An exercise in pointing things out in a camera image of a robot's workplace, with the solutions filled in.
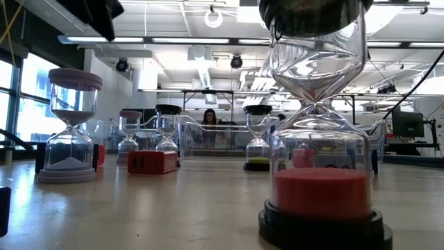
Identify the black computer monitor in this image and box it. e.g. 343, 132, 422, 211
391, 110, 425, 139

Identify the yellow hanging cable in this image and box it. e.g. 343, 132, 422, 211
0, 0, 26, 67

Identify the small purple hourglass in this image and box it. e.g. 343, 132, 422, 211
116, 110, 144, 165

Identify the large purple hourglass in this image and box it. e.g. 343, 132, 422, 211
37, 67, 103, 185

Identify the long ceiling light strip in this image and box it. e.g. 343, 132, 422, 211
57, 34, 271, 45

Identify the red charger box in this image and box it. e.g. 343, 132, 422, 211
126, 149, 181, 175

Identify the white hanging ring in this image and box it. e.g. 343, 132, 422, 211
203, 8, 224, 29

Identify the black metal rack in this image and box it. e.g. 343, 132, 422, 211
180, 89, 235, 122

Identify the blue stick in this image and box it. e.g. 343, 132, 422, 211
370, 148, 379, 174

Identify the white ventilation duct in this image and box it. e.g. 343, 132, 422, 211
187, 44, 218, 90

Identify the black hourglass yellow-green sand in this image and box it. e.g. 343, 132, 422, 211
242, 104, 273, 172

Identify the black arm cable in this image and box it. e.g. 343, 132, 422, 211
382, 49, 444, 121

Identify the large black hourglass red sand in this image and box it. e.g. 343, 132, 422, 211
258, 0, 394, 250

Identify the person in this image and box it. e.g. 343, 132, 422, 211
199, 108, 223, 149

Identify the clear plastic bin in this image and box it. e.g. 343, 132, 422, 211
178, 114, 280, 161
277, 119, 386, 164
83, 116, 181, 157

